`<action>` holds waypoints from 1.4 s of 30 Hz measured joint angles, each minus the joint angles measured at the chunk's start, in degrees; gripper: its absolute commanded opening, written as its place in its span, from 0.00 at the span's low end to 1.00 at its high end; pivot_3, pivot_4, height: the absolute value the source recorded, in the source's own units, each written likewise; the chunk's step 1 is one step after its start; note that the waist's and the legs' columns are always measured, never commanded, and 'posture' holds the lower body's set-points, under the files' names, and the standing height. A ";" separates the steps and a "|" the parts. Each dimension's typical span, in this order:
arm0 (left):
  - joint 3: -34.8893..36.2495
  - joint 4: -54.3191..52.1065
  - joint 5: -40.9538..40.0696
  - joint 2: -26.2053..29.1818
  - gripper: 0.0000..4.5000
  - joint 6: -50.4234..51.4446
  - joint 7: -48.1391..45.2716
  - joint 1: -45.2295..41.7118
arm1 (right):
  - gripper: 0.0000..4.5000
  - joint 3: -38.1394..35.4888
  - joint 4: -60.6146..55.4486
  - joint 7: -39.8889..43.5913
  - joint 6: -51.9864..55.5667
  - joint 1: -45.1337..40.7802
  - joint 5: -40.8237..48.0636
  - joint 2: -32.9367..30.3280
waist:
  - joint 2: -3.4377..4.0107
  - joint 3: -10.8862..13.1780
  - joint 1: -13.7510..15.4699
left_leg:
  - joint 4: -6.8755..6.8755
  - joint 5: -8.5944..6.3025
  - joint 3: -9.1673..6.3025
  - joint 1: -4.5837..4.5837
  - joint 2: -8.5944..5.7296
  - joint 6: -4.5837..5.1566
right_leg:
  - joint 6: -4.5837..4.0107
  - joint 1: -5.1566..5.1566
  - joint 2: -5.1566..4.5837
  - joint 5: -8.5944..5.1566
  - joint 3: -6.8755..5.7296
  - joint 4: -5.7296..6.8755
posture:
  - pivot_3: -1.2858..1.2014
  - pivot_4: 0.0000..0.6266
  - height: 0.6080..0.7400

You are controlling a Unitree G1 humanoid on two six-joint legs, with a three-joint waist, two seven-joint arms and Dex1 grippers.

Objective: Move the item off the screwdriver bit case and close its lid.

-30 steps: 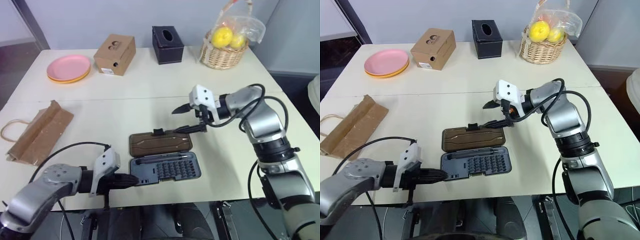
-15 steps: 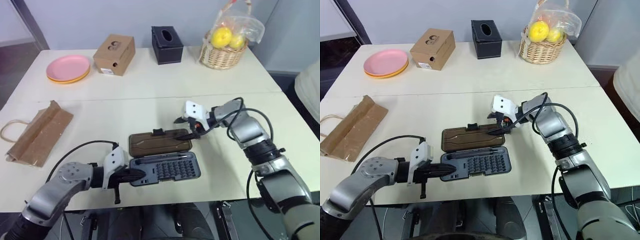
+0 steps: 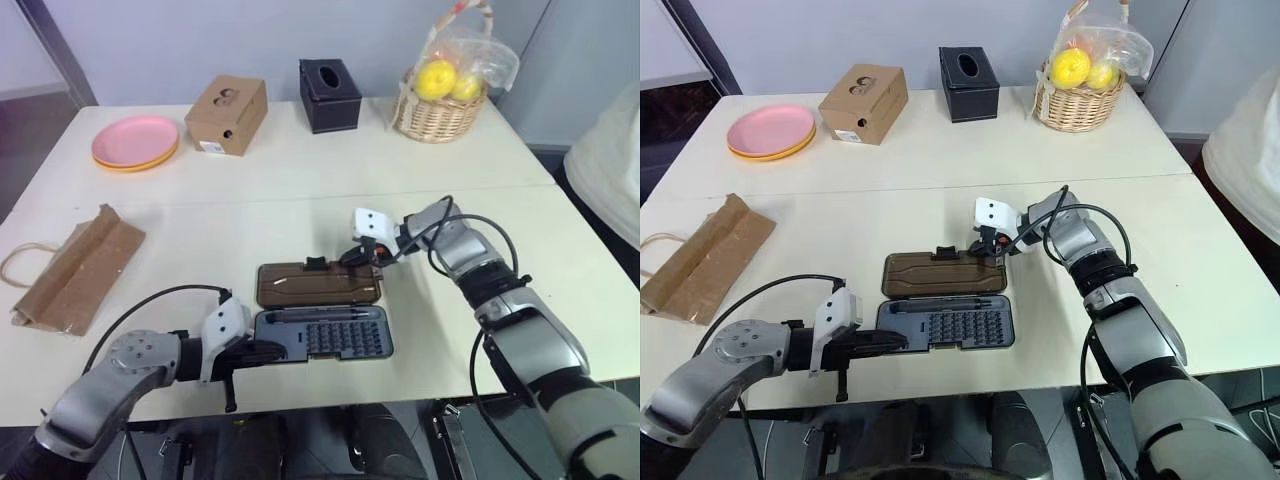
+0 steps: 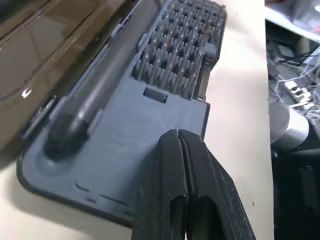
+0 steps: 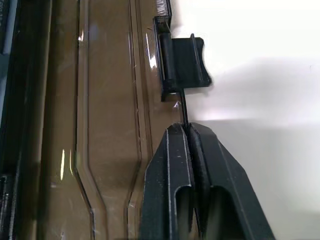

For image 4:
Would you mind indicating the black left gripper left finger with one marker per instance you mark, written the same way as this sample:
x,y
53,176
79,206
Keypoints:
x,y
160,180

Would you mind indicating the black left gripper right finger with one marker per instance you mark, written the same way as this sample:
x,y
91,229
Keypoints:
x,y
212,195

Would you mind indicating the grey screwdriver bit case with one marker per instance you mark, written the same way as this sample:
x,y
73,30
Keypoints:
x,y
120,140

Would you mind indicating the steel screwdriver bits set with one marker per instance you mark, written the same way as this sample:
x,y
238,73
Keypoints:
x,y
177,50

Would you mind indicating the dark translucent case lid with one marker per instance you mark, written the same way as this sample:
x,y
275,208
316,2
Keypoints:
x,y
50,50

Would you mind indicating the black robot body housing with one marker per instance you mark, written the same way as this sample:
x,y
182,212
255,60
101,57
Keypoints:
x,y
300,190

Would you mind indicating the silver robot body part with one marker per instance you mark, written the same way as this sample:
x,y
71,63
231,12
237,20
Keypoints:
x,y
290,127

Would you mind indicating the white power strip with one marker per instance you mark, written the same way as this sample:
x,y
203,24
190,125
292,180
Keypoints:
x,y
301,93

